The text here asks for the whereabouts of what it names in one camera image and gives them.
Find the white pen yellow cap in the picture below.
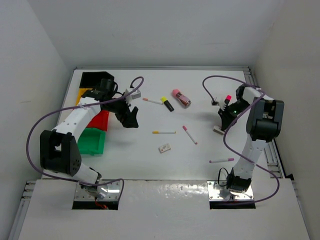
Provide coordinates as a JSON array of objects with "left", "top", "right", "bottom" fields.
[{"left": 152, "top": 130, "right": 177, "bottom": 135}]

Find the pink black highlighter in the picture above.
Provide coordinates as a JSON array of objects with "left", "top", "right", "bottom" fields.
[{"left": 224, "top": 95, "right": 232, "bottom": 105}]

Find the green storage bin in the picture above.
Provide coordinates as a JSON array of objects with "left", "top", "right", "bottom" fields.
[{"left": 77, "top": 128, "right": 106, "bottom": 156}]

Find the yellow storage bin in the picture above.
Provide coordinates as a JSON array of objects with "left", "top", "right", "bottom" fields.
[{"left": 75, "top": 88, "right": 91, "bottom": 106}]

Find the white eraser block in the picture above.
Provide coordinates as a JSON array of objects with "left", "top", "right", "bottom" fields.
[{"left": 158, "top": 143, "right": 172, "bottom": 154}]

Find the yellow black highlighter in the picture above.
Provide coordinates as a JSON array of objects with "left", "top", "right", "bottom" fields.
[{"left": 160, "top": 96, "right": 175, "bottom": 112}]

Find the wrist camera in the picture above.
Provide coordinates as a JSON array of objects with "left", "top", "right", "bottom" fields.
[
  {"left": 124, "top": 88, "right": 141, "bottom": 104},
  {"left": 211, "top": 98, "right": 222, "bottom": 106}
]

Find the white pen purple cap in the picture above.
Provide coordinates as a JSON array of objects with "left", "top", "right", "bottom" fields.
[{"left": 209, "top": 157, "right": 235, "bottom": 164}]

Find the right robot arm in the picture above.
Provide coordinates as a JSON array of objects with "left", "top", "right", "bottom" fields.
[{"left": 218, "top": 84, "right": 285, "bottom": 192}]

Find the white pen pink cap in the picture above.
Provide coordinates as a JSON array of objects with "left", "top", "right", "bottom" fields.
[{"left": 182, "top": 125, "right": 198, "bottom": 145}]

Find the red storage bin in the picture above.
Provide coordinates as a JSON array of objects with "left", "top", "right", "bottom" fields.
[{"left": 86, "top": 110, "right": 109, "bottom": 132}]

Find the white eraser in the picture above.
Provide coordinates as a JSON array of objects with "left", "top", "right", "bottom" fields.
[{"left": 212, "top": 125, "right": 225, "bottom": 135}]

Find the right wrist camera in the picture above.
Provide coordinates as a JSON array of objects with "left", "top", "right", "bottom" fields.
[{"left": 211, "top": 98, "right": 222, "bottom": 106}]

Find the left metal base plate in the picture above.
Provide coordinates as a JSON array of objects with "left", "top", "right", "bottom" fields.
[{"left": 74, "top": 180, "right": 122, "bottom": 202}]

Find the metal base plate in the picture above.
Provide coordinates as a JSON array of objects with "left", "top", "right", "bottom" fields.
[
  {"left": 207, "top": 180, "right": 254, "bottom": 202},
  {"left": 74, "top": 180, "right": 122, "bottom": 202}
]

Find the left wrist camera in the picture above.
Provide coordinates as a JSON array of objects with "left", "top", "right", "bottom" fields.
[{"left": 124, "top": 88, "right": 141, "bottom": 104}]

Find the black storage bin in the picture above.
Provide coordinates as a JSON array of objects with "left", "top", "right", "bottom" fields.
[{"left": 79, "top": 71, "right": 115, "bottom": 89}]

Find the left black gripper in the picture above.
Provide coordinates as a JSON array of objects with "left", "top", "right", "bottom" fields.
[{"left": 103, "top": 92, "right": 138, "bottom": 128}]

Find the white pen orange cap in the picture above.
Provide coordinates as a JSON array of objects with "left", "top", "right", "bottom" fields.
[{"left": 142, "top": 97, "right": 163, "bottom": 105}]

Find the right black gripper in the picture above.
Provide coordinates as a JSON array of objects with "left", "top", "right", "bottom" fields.
[{"left": 217, "top": 100, "right": 251, "bottom": 131}]

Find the pink capped glue bottle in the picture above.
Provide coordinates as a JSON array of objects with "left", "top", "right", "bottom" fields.
[{"left": 172, "top": 89, "right": 192, "bottom": 108}]

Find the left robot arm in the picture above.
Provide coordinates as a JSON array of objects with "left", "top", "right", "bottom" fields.
[{"left": 40, "top": 77, "right": 141, "bottom": 199}]

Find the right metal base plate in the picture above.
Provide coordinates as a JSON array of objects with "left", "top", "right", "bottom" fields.
[{"left": 207, "top": 180, "right": 254, "bottom": 202}]

